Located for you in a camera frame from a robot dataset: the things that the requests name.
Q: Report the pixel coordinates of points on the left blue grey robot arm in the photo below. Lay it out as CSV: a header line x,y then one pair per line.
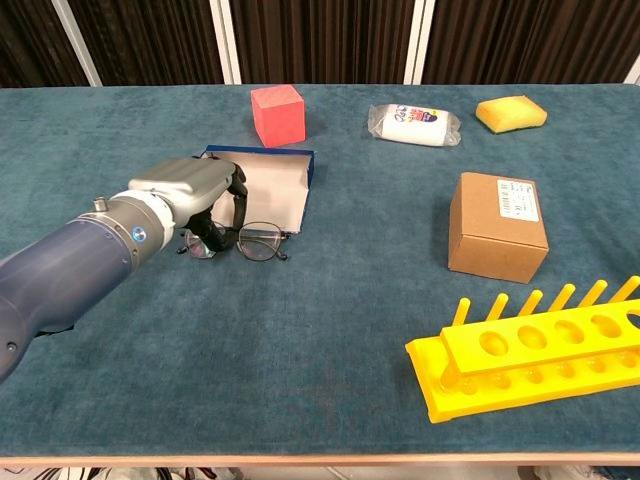
x,y
65,270

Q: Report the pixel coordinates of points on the metal frame eyeglasses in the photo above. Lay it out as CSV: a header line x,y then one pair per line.
x,y
260,245

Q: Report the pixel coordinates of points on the white packet in clear wrap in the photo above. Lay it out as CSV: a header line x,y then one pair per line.
x,y
415,129

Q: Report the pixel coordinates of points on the blue glasses case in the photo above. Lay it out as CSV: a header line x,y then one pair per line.
x,y
275,190

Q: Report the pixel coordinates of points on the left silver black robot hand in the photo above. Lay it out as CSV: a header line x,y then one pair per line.
x,y
185,177

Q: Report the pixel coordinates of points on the yellow sponge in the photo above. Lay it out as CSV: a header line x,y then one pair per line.
x,y
510,114

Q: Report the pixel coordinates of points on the brown cardboard box with label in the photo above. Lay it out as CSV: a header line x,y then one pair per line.
x,y
490,240

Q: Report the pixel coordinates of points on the red foam cube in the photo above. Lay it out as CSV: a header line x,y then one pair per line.
x,y
277,117

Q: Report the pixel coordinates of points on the white partition frame post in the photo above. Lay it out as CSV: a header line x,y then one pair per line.
x,y
225,45
419,45
75,40
634,76

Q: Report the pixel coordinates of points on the yellow plastic test tube rack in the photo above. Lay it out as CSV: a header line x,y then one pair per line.
x,y
525,395

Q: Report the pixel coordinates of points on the teal felt table cover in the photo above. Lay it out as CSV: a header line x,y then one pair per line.
x,y
250,350

